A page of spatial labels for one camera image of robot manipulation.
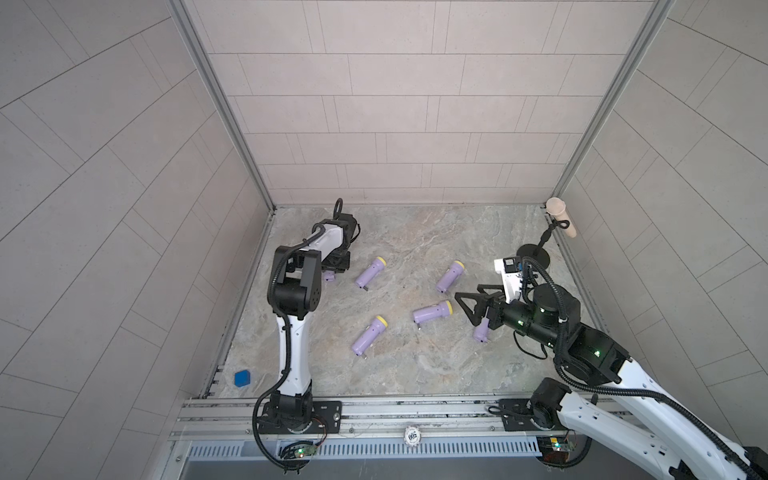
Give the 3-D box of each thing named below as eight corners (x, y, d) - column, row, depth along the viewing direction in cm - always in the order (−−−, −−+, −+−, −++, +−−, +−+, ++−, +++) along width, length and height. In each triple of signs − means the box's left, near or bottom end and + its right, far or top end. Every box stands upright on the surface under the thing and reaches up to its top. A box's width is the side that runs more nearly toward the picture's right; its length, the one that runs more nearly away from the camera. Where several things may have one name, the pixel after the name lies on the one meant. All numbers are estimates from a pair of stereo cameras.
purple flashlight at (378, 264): (356, 286, 96) (355, 280, 94) (378, 260, 103) (377, 254, 100) (366, 292, 95) (365, 287, 92) (387, 265, 101) (387, 260, 99)
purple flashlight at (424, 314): (415, 325, 88) (415, 321, 86) (411, 314, 90) (411, 309, 88) (452, 314, 91) (454, 309, 88) (448, 303, 93) (449, 298, 90)
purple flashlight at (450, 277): (433, 289, 96) (435, 283, 93) (454, 263, 102) (456, 258, 100) (444, 296, 94) (446, 291, 92) (464, 270, 101) (466, 265, 98)
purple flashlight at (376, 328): (351, 350, 83) (349, 346, 81) (379, 318, 90) (378, 313, 87) (360, 359, 82) (359, 355, 79) (388, 325, 88) (388, 321, 85)
